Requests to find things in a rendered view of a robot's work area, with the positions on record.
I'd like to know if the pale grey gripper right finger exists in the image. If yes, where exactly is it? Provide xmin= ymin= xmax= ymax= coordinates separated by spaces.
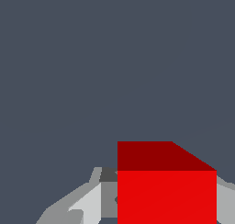
xmin=216 ymin=175 xmax=235 ymax=224

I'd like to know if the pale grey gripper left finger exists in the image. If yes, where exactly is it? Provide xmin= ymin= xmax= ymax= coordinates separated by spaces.
xmin=35 ymin=166 xmax=119 ymax=224

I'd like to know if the red cube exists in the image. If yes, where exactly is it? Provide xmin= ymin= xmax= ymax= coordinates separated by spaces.
xmin=117 ymin=140 xmax=218 ymax=224

